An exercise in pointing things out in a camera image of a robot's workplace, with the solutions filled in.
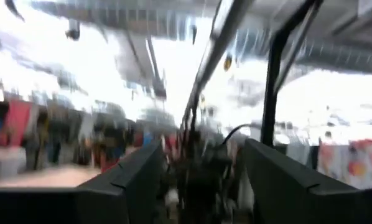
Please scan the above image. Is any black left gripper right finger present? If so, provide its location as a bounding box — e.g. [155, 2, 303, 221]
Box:
[243, 138, 372, 224]

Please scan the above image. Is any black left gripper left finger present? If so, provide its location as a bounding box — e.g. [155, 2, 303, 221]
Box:
[0, 140, 167, 224]

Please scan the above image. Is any colourful printed banner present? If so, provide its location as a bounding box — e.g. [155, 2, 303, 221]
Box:
[316, 139, 372, 190]

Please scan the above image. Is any red panel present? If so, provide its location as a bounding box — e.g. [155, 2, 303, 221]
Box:
[0, 99, 33, 147]

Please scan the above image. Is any black metal table frame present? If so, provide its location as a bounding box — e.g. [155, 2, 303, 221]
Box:
[181, 0, 325, 147]

